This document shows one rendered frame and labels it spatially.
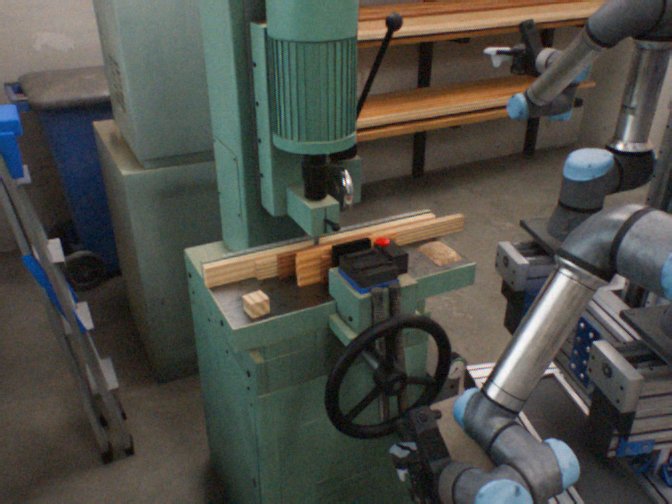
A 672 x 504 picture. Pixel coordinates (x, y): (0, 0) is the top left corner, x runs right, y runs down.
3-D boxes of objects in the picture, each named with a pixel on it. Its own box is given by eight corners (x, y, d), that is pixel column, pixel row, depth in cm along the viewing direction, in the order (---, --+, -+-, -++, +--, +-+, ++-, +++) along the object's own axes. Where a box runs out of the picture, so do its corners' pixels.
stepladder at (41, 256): (91, 473, 210) (-60, 133, 149) (81, 423, 230) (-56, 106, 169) (141, 452, 215) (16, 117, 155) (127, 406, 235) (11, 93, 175)
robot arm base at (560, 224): (584, 218, 188) (590, 187, 183) (614, 241, 175) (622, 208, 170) (536, 223, 185) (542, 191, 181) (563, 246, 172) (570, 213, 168)
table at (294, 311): (249, 382, 119) (247, 356, 116) (203, 303, 143) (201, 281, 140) (501, 303, 143) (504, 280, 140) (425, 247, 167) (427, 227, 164)
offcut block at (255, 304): (243, 310, 130) (242, 296, 128) (261, 304, 132) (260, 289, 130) (252, 319, 127) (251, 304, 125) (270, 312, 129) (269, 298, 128)
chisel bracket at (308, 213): (311, 243, 138) (310, 208, 134) (286, 219, 149) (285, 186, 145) (341, 237, 141) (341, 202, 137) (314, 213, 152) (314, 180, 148)
